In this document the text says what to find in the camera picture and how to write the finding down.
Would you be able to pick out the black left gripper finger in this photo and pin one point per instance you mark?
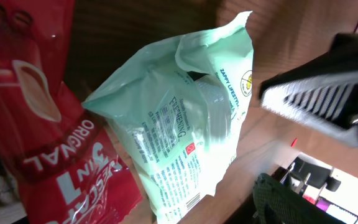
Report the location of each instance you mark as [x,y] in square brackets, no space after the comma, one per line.
[276,204]

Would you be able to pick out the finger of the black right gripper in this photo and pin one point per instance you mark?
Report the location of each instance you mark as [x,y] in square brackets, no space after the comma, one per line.
[321,94]

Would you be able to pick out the pale green small packet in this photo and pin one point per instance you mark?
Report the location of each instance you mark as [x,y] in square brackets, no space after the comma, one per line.
[177,106]

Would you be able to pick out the red snack stick packet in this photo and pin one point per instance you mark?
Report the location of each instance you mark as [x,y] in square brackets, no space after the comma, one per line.
[63,161]

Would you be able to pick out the small red floor marker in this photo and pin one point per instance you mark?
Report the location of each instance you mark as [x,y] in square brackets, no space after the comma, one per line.
[293,144]

